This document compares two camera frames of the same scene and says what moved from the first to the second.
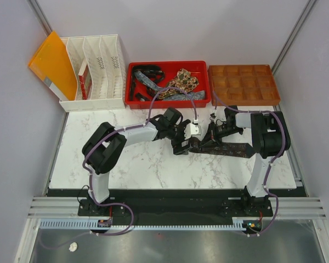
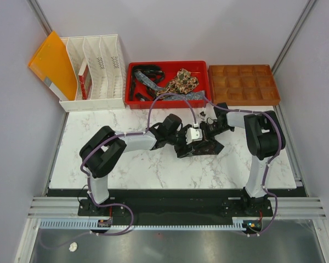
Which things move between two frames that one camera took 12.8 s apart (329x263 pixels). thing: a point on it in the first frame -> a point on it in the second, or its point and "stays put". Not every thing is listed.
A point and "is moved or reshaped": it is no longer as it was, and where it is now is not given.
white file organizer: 104,56 stays put
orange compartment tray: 242,85 stays put
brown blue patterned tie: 230,149 is moved or reshaped
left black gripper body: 176,143 stays put
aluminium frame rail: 298,207 stays put
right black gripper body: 217,132 -> 210,131
